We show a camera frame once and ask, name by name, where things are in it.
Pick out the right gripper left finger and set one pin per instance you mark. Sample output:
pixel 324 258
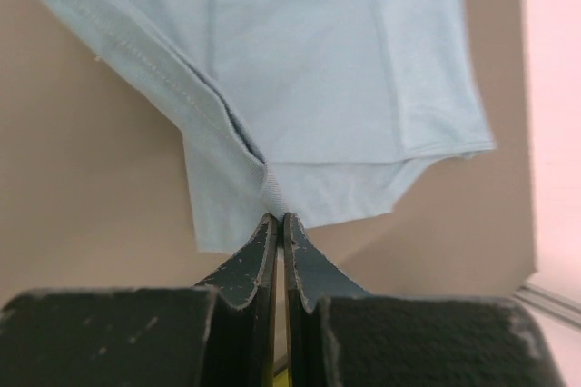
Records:
pixel 218 332

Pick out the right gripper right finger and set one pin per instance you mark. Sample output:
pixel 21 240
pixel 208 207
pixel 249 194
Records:
pixel 340 334

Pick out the light blue t shirt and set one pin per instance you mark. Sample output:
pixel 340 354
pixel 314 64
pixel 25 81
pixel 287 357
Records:
pixel 330 109

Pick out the right aluminium corner post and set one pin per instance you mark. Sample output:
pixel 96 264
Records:
pixel 552 304

